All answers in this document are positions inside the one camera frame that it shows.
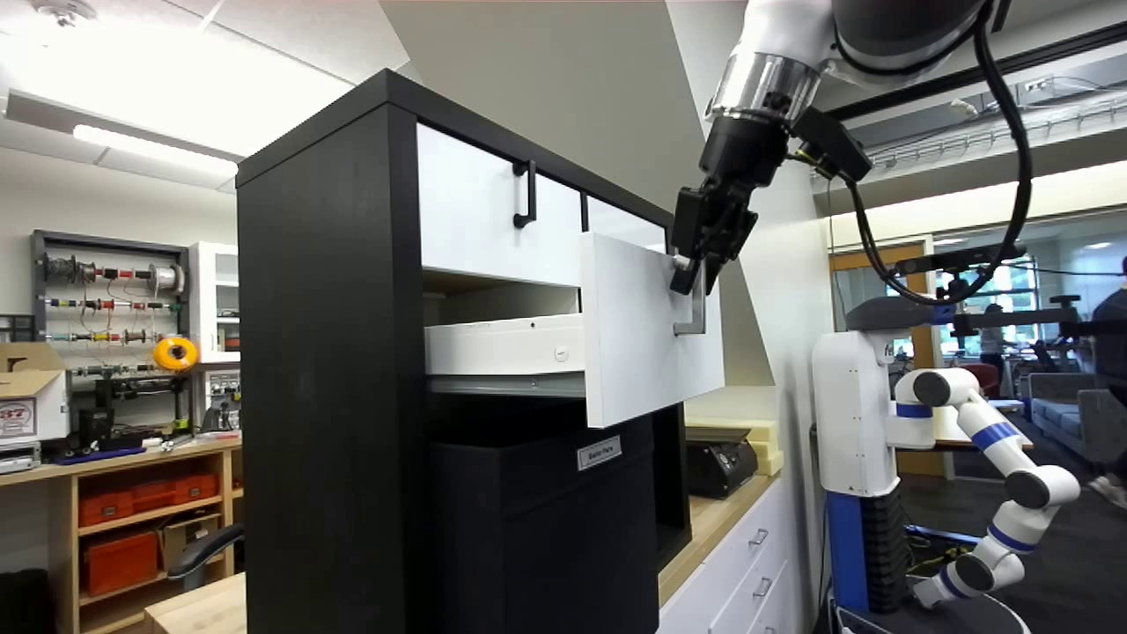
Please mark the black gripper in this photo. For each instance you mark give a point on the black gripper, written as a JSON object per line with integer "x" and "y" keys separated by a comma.
{"x": 714, "y": 219}

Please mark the white drawer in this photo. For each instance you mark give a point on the white drawer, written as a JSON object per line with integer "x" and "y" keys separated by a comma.
{"x": 493, "y": 216}
{"x": 618, "y": 338}

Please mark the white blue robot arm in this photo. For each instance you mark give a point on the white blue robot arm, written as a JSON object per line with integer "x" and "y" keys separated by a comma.
{"x": 1031, "y": 492}

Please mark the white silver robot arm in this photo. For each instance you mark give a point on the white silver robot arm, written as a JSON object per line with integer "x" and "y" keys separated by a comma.
{"x": 766, "y": 88}

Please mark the white lower drawer cabinet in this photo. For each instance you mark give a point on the white lower drawer cabinet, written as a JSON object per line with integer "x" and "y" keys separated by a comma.
{"x": 738, "y": 570}

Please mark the black device on counter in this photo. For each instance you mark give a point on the black device on counter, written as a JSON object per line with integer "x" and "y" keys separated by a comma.
{"x": 714, "y": 458}

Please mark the black storage bin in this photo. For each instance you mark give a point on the black storage bin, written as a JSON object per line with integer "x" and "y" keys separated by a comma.
{"x": 542, "y": 534}

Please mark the grey tool pegboard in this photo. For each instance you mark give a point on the grey tool pegboard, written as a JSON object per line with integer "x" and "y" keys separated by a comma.
{"x": 104, "y": 299}

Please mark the red toolbox upper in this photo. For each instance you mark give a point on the red toolbox upper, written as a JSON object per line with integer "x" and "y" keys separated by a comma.
{"x": 124, "y": 499}

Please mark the red toolbox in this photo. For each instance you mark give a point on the red toolbox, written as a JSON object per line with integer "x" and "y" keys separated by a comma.
{"x": 120, "y": 562}
{"x": 124, "y": 499}

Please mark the wooden workbench shelf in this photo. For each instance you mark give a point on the wooden workbench shelf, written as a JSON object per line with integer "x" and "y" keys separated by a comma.
{"x": 43, "y": 542}

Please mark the red toolbox lower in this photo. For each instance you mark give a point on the red toolbox lower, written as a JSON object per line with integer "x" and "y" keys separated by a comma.
{"x": 120, "y": 562}

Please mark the cardboard box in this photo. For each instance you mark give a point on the cardboard box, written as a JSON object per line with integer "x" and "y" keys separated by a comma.
{"x": 32, "y": 402}

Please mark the white blue robot pedestal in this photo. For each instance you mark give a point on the white blue robot pedestal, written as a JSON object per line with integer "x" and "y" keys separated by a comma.
{"x": 858, "y": 472}

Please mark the black cabinet frame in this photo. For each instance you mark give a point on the black cabinet frame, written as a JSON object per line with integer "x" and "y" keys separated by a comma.
{"x": 340, "y": 415}

